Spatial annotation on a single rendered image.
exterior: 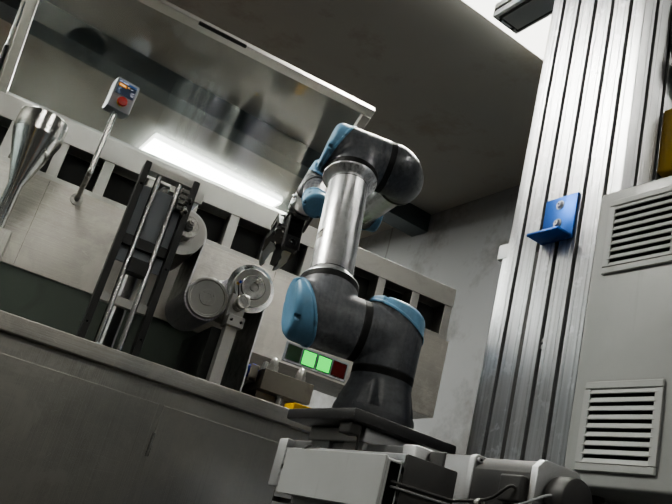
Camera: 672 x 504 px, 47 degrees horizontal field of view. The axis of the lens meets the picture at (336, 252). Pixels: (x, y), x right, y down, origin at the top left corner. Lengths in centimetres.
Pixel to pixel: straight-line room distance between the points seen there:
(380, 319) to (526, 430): 31
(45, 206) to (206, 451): 102
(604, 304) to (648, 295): 7
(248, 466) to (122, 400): 35
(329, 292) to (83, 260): 130
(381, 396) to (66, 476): 82
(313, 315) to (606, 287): 49
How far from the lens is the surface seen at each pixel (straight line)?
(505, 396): 135
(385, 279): 289
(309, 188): 201
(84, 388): 188
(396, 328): 139
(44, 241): 254
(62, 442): 187
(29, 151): 233
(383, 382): 136
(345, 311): 136
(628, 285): 120
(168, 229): 216
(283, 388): 225
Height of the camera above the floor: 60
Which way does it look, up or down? 21 degrees up
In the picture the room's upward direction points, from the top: 15 degrees clockwise
